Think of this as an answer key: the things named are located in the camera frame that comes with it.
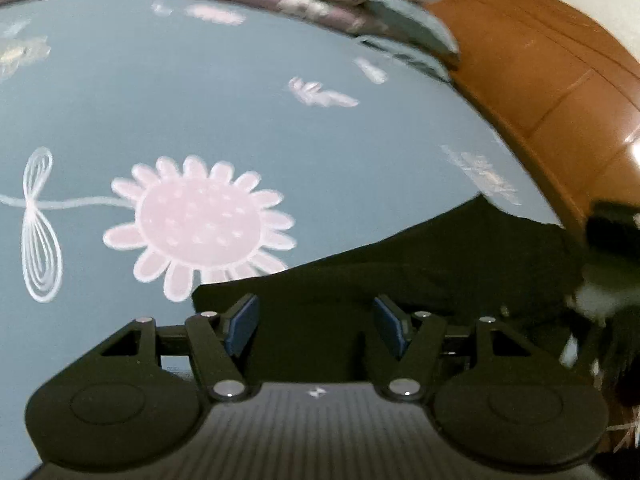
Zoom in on wooden headboard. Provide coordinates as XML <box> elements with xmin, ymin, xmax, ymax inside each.
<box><xmin>427</xmin><ymin>0</ymin><xmax>639</xmax><ymax>238</ymax></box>

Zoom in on black sweatpants with drawstring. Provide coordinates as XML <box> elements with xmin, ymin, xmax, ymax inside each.
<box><xmin>192</xmin><ymin>196</ymin><xmax>596</xmax><ymax>382</ymax></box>

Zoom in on blue patterned bed sheet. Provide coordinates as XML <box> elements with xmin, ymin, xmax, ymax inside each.
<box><xmin>1</xmin><ymin>0</ymin><xmax>556</xmax><ymax>479</ymax></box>

